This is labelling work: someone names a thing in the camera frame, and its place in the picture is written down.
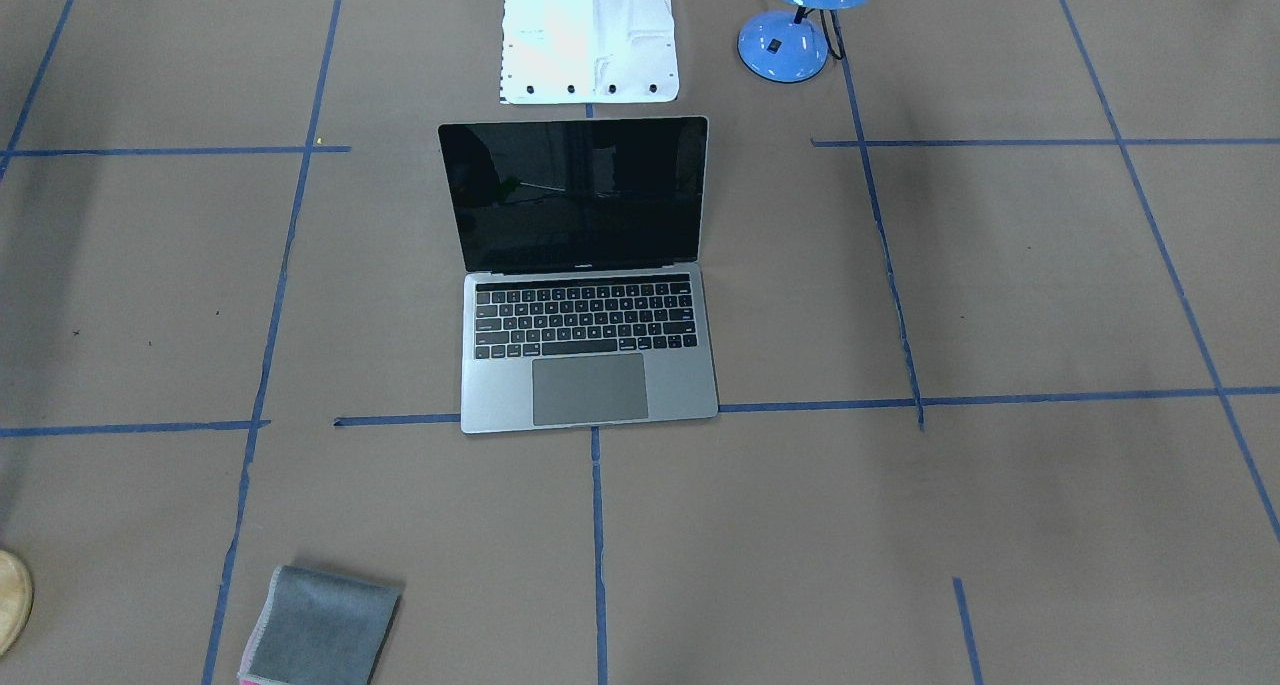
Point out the grey laptop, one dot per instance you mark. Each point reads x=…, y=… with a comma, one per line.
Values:
x=583, y=302

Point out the blue desk lamp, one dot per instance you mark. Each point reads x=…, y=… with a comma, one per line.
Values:
x=792, y=46

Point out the grey folded cloth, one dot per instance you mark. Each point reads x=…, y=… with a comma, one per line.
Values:
x=318, y=628

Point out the wooden stand with round base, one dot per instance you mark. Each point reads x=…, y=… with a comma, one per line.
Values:
x=17, y=595

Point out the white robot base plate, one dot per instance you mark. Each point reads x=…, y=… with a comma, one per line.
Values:
x=588, y=51

